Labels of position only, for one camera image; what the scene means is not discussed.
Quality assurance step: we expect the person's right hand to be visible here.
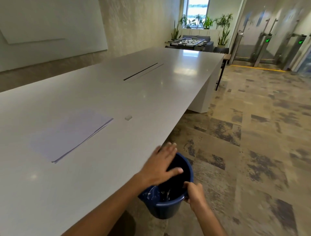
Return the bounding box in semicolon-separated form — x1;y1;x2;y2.
183;181;207;212

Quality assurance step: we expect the person's left hand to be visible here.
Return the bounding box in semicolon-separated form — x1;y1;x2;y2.
138;142;184;187

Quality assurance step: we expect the blue plastic bucket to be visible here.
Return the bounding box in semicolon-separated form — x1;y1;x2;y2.
138;152;194;220

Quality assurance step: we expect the person's left forearm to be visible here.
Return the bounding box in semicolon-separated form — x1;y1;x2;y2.
61;173;156;236

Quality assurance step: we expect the person's right forearm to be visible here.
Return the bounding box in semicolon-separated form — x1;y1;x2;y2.
191;202;228;236

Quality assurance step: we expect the stack of white paper sheets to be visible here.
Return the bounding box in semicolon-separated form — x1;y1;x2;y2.
29;110;114;164

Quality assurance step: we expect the foosball table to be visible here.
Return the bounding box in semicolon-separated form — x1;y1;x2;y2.
170;37;208;51

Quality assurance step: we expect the snake plant in pot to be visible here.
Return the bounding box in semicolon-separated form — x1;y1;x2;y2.
171;20;182;41

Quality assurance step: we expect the white low cabinet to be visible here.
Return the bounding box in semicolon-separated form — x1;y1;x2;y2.
181;28;227;47

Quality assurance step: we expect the grey turnstile gate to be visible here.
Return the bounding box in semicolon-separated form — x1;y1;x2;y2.
282;34;308;71
252;31;274;68

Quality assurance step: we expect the tall leafy potted plant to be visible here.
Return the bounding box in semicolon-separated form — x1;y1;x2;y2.
215;13;234;48

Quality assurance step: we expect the window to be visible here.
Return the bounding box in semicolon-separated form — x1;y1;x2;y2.
183;0;210;29

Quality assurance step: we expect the white wall board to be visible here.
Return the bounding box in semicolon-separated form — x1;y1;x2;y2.
0;0;108;72

